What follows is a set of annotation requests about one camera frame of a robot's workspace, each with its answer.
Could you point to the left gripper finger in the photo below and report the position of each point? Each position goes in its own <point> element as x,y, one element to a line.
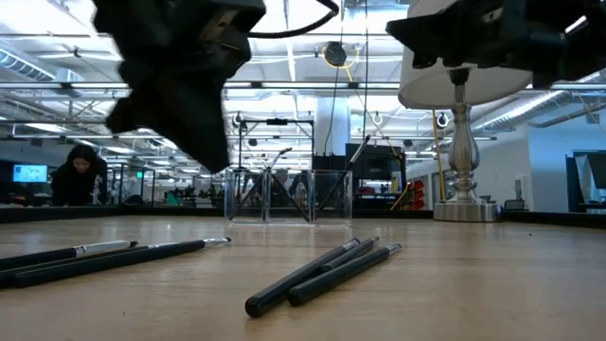
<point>175,123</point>
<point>213,123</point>

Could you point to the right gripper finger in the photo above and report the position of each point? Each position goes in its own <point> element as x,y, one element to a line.
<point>445,59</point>
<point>454,30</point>

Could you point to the clear acrylic three-compartment organizer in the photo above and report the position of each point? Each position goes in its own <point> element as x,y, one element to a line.
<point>341,208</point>

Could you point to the red containers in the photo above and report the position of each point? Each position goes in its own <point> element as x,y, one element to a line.
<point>418,194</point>

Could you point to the small hanging reel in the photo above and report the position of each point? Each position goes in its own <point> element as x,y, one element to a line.
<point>238,120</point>
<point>377,118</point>
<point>442,120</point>

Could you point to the silver lamp white shade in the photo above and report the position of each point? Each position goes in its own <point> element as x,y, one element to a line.
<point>464,151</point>

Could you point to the person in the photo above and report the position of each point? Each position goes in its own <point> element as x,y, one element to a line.
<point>76,184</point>

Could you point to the dark cabinet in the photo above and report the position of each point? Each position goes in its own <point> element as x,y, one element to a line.
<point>379,163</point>

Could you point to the grey patterned sheet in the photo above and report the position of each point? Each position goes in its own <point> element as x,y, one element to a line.
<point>589,180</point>

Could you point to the monitor with blue screen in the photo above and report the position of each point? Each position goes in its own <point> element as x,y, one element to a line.
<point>30,174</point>

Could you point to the small dark box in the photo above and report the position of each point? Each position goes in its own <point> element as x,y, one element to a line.
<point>514,205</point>

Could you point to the distant black rig frame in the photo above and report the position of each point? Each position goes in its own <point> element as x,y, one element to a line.
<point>277,121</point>

